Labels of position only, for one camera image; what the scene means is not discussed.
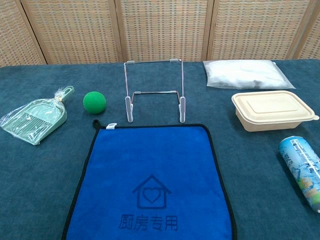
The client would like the blue kitchen towel black trim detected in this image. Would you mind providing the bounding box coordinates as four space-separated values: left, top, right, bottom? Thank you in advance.
61 119 238 240

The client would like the green foam ball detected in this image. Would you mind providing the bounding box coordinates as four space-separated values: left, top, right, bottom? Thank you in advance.
82 91 107 115

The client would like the woven folding screen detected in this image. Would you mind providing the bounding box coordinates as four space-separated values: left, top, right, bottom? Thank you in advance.
0 0 320 68

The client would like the white filled plastic bag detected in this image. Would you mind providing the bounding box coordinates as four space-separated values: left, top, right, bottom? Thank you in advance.
202 59 296 90

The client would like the beige lidded food container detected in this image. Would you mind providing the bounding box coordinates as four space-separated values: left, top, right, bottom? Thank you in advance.
231 90 320 133

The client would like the green dustpan in plastic wrap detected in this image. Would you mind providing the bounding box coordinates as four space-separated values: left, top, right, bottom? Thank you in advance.
0 85 75 146

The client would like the teal table cover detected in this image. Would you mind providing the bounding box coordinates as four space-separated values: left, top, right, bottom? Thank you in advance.
0 58 320 240

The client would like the light blue drink can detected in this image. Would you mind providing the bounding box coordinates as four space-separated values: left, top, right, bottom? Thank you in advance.
278 136 320 214

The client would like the metal wire rack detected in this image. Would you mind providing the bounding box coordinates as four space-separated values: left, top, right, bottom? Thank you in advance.
123 58 186 124

